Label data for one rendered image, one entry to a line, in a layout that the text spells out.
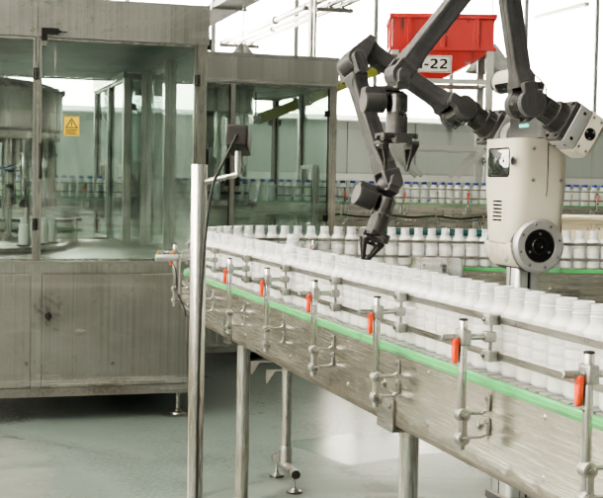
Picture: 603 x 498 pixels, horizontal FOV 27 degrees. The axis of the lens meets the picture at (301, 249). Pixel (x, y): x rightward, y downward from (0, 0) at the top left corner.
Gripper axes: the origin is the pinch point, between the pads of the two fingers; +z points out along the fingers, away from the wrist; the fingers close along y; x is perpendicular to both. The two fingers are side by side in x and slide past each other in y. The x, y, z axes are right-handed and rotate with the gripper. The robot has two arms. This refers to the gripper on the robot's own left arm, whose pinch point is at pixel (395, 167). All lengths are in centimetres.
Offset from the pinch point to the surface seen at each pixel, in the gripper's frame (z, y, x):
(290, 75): -80, 140, 573
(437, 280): 25, -16, -67
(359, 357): 46, -20, -30
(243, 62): -88, 105, 573
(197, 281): 27, -64, -49
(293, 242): 22, -14, 45
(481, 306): 29, -17, -91
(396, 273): 25, -16, -43
